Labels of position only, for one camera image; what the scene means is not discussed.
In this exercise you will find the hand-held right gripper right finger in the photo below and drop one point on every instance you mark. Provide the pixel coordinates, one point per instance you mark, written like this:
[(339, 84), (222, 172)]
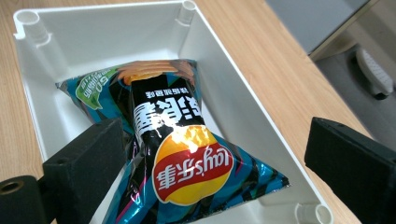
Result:
[(355, 165)]

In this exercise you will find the blue and black chips bag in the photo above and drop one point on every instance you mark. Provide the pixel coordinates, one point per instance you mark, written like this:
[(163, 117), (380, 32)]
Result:
[(186, 149)]

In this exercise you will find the white plastic storage box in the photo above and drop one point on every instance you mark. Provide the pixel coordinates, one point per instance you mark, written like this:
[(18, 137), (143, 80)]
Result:
[(102, 40)]

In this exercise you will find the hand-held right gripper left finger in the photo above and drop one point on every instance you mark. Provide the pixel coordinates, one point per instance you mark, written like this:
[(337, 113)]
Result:
[(84, 168)]

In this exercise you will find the grey panel with wooden edge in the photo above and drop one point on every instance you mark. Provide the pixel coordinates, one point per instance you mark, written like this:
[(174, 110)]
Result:
[(311, 21)]

